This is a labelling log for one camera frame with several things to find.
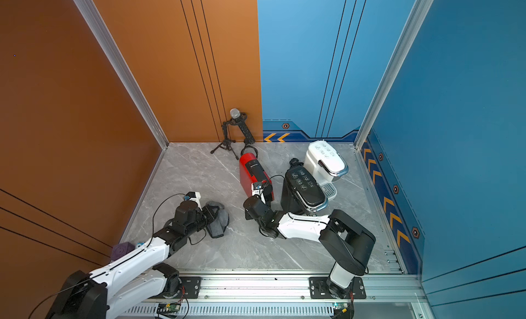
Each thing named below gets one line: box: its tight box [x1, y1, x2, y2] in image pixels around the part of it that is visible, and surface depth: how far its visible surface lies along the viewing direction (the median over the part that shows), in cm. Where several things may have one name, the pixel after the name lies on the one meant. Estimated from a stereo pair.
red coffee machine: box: [239, 152, 274, 202], surface depth 87 cm
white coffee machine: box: [303, 140, 349, 195], surface depth 86 cm
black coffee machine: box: [280, 157, 329, 216], surface depth 77 cm
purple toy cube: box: [111, 241, 135, 262], surface depth 79 cm
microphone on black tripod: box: [209, 108, 256, 161], surface depth 110 cm
